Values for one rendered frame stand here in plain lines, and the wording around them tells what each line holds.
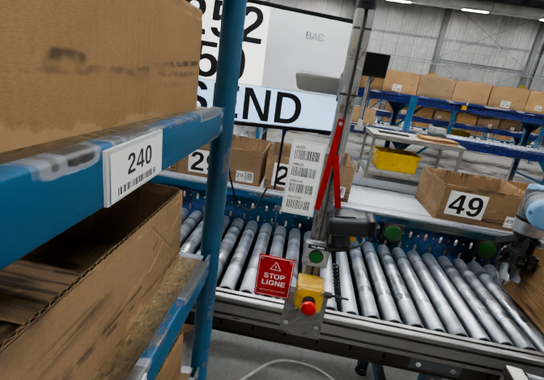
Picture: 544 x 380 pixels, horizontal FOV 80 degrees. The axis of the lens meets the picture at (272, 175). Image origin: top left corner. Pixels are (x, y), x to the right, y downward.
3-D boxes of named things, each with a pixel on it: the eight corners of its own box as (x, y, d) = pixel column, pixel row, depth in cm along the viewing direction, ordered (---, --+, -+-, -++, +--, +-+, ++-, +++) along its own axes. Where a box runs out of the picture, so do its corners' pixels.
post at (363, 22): (278, 332, 96) (339, 4, 70) (279, 321, 101) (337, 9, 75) (318, 340, 95) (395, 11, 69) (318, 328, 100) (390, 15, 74)
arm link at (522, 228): (509, 213, 112) (538, 218, 112) (504, 225, 114) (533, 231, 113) (525, 224, 104) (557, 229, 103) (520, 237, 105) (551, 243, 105)
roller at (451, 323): (470, 335, 93) (473, 349, 95) (415, 246, 143) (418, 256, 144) (452, 338, 94) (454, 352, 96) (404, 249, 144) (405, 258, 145)
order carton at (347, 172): (262, 189, 149) (267, 153, 144) (269, 171, 177) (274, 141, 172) (347, 204, 146) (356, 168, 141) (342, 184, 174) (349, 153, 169)
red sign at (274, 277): (253, 292, 93) (259, 254, 89) (254, 291, 94) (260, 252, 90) (308, 304, 92) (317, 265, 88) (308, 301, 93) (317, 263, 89)
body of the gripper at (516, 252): (510, 270, 108) (524, 238, 105) (496, 257, 116) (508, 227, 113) (534, 275, 108) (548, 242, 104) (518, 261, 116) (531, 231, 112)
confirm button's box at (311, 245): (301, 265, 87) (305, 243, 85) (301, 259, 90) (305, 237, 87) (326, 270, 86) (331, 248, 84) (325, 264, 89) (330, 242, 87)
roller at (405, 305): (429, 336, 95) (414, 343, 96) (389, 248, 145) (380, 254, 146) (420, 324, 94) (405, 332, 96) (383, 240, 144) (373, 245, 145)
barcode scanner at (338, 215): (374, 258, 80) (378, 219, 77) (325, 255, 81) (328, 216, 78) (370, 245, 86) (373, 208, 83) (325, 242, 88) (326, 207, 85)
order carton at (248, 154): (176, 173, 152) (178, 138, 147) (197, 159, 180) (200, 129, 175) (258, 188, 149) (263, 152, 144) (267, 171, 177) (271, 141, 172)
